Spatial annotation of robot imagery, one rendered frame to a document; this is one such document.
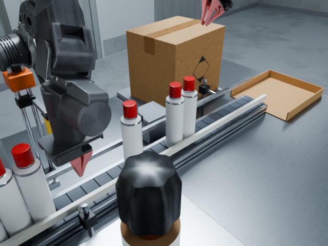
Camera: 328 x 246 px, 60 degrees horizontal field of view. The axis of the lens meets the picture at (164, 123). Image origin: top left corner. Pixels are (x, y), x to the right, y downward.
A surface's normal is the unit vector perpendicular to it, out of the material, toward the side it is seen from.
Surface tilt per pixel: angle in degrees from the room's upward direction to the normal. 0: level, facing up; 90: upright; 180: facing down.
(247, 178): 0
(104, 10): 90
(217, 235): 0
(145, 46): 90
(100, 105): 90
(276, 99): 0
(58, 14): 63
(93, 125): 90
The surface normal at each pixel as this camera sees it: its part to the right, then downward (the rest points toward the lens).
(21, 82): 0.66, 0.42
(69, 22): 0.75, -0.11
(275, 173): 0.00, -0.83
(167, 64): -0.66, 0.42
